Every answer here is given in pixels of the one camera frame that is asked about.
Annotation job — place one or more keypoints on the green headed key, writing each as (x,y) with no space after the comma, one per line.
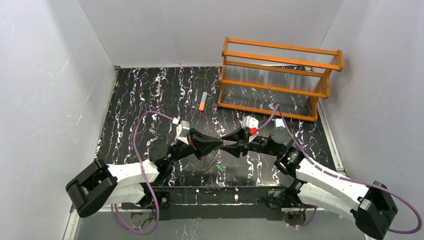
(220,168)

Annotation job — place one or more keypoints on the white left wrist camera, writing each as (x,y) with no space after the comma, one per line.
(182,132)

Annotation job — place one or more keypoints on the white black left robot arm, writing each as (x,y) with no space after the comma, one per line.
(101,184)

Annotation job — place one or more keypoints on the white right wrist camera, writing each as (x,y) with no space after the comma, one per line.
(250,125)

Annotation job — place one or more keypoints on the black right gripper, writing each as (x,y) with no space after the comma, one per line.
(245,143)

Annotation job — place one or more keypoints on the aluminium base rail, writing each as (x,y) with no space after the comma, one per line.
(244,213)

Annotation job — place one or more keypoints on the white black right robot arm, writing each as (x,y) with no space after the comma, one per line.
(371,208)

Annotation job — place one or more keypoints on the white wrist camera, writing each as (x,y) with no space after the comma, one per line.
(182,132)
(250,125)

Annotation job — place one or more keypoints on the orange wooden two-tier shelf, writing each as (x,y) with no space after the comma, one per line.
(258,75)

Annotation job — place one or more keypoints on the grey orange marker pen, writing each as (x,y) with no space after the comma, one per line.
(203,101)

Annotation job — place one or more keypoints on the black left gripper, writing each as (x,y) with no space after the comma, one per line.
(193,143)

